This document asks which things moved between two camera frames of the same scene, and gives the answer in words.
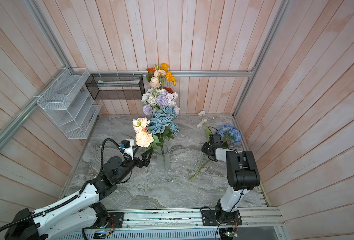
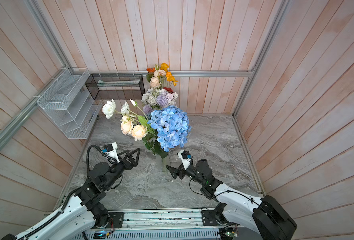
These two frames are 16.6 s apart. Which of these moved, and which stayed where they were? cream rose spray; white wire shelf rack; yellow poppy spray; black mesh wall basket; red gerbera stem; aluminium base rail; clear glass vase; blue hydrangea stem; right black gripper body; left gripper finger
Moved: left gripper finger; cream rose spray; right black gripper body; blue hydrangea stem
Stayed: yellow poppy spray; aluminium base rail; black mesh wall basket; red gerbera stem; clear glass vase; white wire shelf rack
